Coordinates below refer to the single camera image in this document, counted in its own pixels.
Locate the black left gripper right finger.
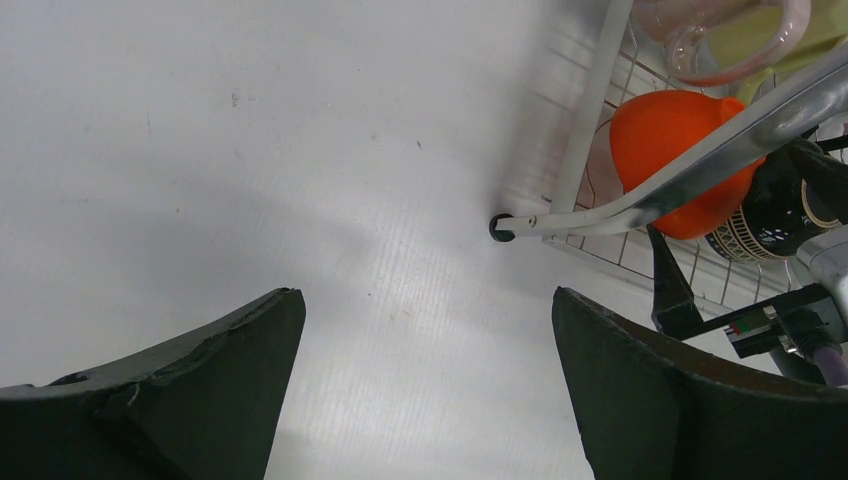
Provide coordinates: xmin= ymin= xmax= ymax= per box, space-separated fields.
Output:
xmin=552 ymin=287 xmax=847 ymax=479

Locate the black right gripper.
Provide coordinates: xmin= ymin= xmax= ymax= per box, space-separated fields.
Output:
xmin=645 ymin=135 xmax=848 ymax=386

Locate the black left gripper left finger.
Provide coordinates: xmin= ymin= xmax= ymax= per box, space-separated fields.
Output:
xmin=1 ymin=288 xmax=306 ymax=479

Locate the beige bowl dark rim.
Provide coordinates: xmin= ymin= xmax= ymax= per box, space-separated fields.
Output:
xmin=705 ymin=144 xmax=847 ymax=263

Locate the orange plastic bowl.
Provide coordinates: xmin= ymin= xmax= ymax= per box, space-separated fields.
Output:
xmin=609 ymin=90 xmax=765 ymax=240

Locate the light green mug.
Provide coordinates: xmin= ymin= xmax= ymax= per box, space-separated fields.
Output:
xmin=705 ymin=0 xmax=848 ymax=107

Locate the stainless steel dish rack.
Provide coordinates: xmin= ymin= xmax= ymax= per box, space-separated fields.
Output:
xmin=488 ymin=0 xmax=848 ymax=319

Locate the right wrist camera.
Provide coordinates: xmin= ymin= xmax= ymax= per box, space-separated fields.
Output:
xmin=789 ymin=225 xmax=847 ymax=325

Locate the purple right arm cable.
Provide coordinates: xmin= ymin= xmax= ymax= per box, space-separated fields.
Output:
xmin=811 ymin=344 xmax=848 ymax=389

